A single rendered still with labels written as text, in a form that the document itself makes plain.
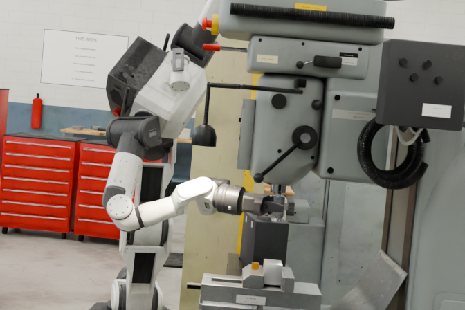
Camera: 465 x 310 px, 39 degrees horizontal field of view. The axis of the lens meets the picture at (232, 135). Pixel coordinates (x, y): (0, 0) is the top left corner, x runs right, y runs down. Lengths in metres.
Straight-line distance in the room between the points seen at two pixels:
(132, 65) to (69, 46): 9.01
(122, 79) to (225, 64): 1.51
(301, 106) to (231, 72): 1.83
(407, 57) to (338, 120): 0.32
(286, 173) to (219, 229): 1.88
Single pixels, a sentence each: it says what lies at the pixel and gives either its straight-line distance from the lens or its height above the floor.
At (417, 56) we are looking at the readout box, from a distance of 1.66.
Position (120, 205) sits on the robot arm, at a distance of 2.02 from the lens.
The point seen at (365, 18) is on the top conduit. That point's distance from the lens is 1.85.
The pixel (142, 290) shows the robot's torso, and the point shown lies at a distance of 2.73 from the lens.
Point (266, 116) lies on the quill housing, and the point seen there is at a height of 1.50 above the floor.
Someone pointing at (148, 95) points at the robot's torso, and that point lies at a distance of 2.22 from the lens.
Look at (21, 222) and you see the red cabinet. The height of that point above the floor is 0.15.
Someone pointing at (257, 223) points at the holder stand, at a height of 1.13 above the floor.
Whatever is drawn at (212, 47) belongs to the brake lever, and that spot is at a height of 1.70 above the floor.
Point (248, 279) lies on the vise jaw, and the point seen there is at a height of 1.04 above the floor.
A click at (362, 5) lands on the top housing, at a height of 1.83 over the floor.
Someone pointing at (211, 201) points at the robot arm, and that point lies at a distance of 2.02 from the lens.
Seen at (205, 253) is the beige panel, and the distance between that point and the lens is 3.78.
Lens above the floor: 1.54
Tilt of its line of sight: 3 degrees down
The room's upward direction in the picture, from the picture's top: 5 degrees clockwise
